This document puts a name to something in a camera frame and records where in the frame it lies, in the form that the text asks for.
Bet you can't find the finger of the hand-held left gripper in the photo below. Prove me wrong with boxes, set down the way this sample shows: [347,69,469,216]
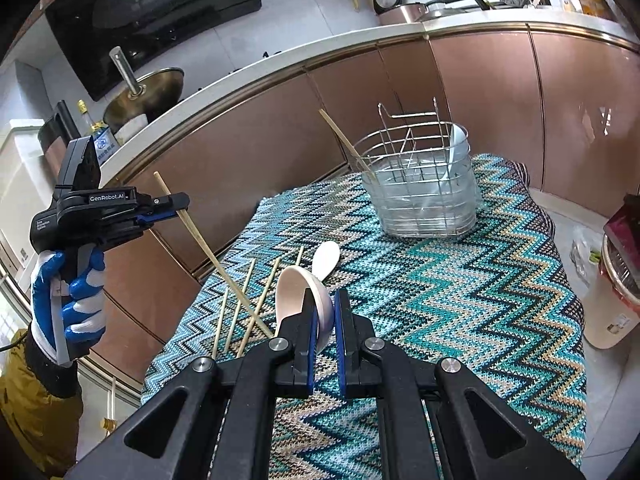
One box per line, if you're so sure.
[135,209,176,226]
[150,192,191,213]

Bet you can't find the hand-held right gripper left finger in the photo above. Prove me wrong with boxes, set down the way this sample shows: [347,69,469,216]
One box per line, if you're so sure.
[65,289,320,480]

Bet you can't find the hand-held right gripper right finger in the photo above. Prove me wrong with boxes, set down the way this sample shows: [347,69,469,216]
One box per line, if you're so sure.
[335,289,586,480]

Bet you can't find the pink spoon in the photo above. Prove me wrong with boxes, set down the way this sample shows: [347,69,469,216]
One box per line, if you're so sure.
[275,266,334,356]

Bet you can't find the white spoon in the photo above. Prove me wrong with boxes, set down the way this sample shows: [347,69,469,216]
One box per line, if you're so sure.
[446,124,472,181]
[311,241,342,282]

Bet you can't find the wire utensil basket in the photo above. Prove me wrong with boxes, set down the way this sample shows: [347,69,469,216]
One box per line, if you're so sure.
[357,96,479,239]

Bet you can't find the person's left forearm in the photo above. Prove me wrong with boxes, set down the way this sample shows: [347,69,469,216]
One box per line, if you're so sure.
[0,327,83,480]

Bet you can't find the person's left hand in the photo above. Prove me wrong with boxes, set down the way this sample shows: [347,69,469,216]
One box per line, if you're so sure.
[31,249,107,365]

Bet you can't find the oil bottle with label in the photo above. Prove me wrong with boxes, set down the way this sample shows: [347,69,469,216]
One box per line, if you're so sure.
[75,100,119,167]

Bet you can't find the dark knife block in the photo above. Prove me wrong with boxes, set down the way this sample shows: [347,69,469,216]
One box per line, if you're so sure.
[38,100,82,163]

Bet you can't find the copper kitchen cabinets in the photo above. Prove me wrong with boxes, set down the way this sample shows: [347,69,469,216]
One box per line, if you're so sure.
[75,22,640,401]

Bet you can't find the zigzag knitted cloth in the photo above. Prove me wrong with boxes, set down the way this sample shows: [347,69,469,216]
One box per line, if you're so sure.
[140,152,587,480]

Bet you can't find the white kitchen countertop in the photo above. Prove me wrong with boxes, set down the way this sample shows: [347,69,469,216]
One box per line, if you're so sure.
[97,6,640,186]

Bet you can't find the clear plastic bag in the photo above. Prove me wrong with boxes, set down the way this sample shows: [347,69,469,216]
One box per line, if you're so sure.
[570,225,607,287]

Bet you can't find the pink trash bin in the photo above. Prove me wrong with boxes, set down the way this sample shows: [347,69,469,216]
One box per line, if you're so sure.
[582,234,640,351]

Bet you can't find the pink cooking pot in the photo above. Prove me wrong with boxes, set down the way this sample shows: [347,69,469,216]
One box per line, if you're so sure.
[377,2,427,26]

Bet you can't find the dark red box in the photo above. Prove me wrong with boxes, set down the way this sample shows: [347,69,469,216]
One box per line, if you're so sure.
[602,194,640,281]

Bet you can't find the brass wok with handle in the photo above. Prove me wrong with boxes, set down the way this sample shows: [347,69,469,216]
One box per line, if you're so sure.
[102,46,186,134]

